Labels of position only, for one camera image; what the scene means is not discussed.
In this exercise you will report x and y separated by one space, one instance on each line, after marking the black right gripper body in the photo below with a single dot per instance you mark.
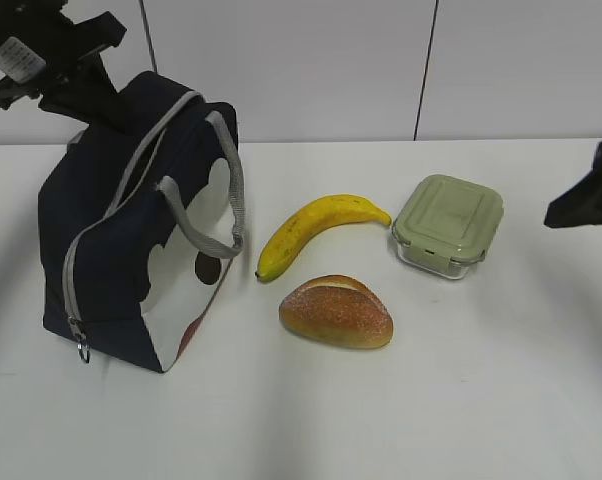
582 204

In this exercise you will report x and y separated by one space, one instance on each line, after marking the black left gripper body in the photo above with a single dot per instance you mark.
35 46

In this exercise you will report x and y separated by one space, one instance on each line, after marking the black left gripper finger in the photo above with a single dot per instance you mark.
85 92

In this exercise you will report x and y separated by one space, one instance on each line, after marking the navy blue lunch bag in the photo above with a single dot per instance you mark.
137 230

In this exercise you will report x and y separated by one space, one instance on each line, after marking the green lid glass container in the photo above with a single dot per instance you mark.
447 226

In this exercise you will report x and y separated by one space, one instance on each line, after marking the yellow banana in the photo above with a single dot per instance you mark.
319 215

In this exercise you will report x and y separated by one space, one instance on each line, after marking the brown bread roll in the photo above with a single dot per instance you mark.
337 310

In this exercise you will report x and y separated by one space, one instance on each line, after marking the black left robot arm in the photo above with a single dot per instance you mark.
45 56

